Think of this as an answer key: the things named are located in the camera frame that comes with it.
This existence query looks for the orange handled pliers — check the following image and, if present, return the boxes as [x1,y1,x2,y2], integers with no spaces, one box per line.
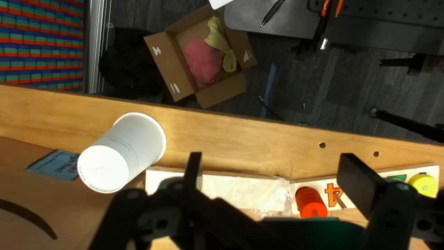
[309,0,347,52]

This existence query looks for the black tripod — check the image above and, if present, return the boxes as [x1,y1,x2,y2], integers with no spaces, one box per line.
[368,51,444,144]

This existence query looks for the wooden number peg board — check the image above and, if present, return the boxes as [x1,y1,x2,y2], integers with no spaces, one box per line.
[288,163,441,219]

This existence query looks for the open cardboard box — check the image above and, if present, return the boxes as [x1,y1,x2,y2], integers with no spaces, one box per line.
[143,3,258,110]

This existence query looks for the black perforated board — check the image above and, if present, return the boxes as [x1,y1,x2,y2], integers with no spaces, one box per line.
[223,0,444,52]

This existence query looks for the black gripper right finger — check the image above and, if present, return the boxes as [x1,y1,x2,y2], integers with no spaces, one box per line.
[336,151,444,250]

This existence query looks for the white paper sheet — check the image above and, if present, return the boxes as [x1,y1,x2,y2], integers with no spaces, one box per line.
[207,0,236,10]

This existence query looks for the yellow ring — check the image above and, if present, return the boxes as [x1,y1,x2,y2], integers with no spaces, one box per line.
[406,170,440,199]

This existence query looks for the black pen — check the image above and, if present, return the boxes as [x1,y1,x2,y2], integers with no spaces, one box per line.
[258,0,288,27]

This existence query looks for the colourful patterned partition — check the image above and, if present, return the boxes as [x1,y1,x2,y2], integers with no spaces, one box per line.
[0,0,86,92]

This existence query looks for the black floor bag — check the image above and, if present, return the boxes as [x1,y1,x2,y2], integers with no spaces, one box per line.
[97,26,164,95]

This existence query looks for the red-orange ring stack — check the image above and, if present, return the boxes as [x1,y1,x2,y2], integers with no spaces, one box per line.
[294,184,329,219]

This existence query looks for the pink cloth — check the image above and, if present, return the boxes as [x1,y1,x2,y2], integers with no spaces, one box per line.
[182,37,227,87]

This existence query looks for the white paper cup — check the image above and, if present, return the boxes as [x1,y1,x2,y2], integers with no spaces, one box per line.
[76,110,168,194]

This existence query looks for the yellow cloth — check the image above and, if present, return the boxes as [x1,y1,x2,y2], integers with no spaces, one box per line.
[202,13,240,74]

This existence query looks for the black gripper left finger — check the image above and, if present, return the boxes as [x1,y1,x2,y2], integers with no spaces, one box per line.
[87,151,261,250]

